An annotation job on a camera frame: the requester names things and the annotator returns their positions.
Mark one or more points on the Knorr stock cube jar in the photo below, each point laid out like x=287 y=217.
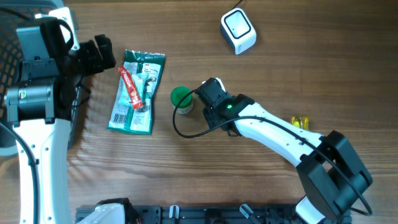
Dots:
x=179 y=95

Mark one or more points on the grey plastic shopping basket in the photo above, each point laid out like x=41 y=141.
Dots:
x=10 y=57

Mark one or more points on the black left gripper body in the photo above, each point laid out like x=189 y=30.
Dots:
x=87 y=62

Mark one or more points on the red Nescafe stick sachet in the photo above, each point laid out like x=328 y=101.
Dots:
x=132 y=89

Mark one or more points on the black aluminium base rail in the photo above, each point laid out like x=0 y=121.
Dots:
x=120 y=210

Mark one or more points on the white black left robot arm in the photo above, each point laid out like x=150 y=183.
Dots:
x=40 y=106

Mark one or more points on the green 3M product package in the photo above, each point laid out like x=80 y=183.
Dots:
x=146 y=72

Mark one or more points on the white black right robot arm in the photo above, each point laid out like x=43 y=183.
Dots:
x=331 y=173

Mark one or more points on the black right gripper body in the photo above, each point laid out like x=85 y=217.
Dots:
x=211 y=116

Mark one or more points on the white barcode scanner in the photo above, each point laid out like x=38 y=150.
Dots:
x=237 y=30

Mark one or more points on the yellow dish soap bottle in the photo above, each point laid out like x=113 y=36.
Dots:
x=301 y=122

